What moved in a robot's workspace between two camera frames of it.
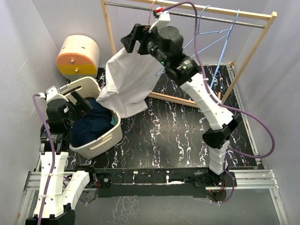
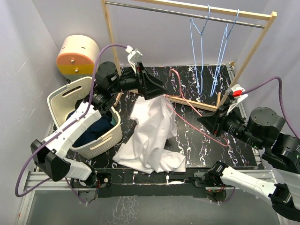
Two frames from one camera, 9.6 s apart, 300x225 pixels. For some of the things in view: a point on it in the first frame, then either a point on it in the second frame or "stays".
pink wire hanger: (150, 12) to (194, 109)
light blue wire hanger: (194, 55) to (191, 22)
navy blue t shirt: (93, 125) stays
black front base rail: (151, 182) stays
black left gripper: (81, 108) to (151, 81)
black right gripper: (129, 41) to (213, 122)
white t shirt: (131, 79) to (147, 149)
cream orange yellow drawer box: (78, 57) stays
